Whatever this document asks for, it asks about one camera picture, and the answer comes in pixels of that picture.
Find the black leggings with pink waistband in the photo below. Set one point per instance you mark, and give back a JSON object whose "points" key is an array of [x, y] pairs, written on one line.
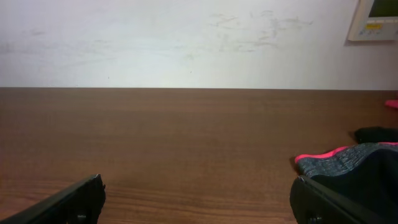
{"points": [[365, 173]]}

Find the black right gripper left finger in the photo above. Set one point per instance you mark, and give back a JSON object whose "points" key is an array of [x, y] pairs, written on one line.
{"points": [[80, 203]]}

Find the red cloth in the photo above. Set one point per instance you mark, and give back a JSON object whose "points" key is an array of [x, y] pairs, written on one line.
{"points": [[392, 104]]}

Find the black garment pile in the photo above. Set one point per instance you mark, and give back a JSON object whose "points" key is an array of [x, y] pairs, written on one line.
{"points": [[376, 134]]}

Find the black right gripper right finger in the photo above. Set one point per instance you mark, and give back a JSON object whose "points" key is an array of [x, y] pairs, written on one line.
{"points": [[313, 203]]}

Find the beige wall control panel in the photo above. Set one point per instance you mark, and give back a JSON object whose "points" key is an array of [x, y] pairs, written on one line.
{"points": [[374, 20]]}

